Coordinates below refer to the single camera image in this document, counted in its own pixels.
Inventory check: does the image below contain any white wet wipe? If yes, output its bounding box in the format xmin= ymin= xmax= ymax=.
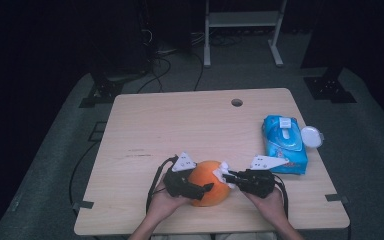
xmin=212 ymin=161 xmax=238 ymax=189

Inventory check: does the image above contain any hand-held gripper black cable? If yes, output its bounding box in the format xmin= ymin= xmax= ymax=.
xmin=145 ymin=155 xmax=179 ymax=214
xmin=273 ymin=174 xmax=289 ymax=219

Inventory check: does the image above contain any blue wet wipes pack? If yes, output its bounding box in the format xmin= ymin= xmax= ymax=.
xmin=261 ymin=114 xmax=325 ymax=175

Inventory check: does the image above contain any person's left hand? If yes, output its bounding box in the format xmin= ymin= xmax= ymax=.
xmin=149 ymin=184 xmax=189 ymax=223

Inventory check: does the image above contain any grey tape strip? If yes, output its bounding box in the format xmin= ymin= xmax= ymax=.
xmin=324 ymin=193 xmax=350 ymax=205
xmin=72 ymin=200 xmax=95 ymax=211

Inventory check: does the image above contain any white metal stand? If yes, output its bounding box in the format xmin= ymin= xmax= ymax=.
xmin=203 ymin=0 xmax=288 ymax=69

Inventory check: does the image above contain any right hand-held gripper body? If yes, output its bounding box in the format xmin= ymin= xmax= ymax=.
xmin=239 ymin=154 xmax=289 ymax=199

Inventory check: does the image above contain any tangle of floor cables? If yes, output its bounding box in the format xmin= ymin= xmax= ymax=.
xmin=209 ymin=31 xmax=244 ymax=48

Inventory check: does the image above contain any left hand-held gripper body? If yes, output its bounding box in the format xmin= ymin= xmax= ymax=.
xmin=162 ymin=151 xmax=205 ymax=200

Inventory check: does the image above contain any thin black floor cable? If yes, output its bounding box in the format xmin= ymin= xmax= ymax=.
xmin=193 ymin=49 xmax=205 ymax=92

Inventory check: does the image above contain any orange plush toy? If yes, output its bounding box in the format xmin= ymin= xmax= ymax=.
xmin=188 ymin=160 xmax=232 ymax=208

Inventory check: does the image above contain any black stand with flat base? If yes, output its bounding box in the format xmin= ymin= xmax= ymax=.
xmin=78 ymin=59 xmax=148 ymax=108
xmin=301 ymin=0 xmax=358 ymax=104

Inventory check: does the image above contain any left hand-held gripper black cable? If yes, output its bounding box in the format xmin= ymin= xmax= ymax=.
xmin=145 ymin=155 xmax=179 ymax=214

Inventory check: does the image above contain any black looped floor cable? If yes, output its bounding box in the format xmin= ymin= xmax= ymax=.
xmin=136 ymin=56 xmax=173 ymax=94

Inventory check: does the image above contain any black floor frame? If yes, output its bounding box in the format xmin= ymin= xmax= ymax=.
xmin=88 ymin=121 xmax=108 ymax=143

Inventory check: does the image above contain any long black floor cable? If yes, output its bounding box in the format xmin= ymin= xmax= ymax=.
xmin=68 ymin=141 xmax=98 ymax=209

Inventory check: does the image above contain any person's right hand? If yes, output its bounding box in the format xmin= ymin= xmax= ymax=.
xmin=243 ymin=189 xmax=286 ymax=228

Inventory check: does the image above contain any right hand-held gripper black cable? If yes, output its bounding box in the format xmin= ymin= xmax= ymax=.
xmin=273 ymin=174 xmax=289 ymax=219

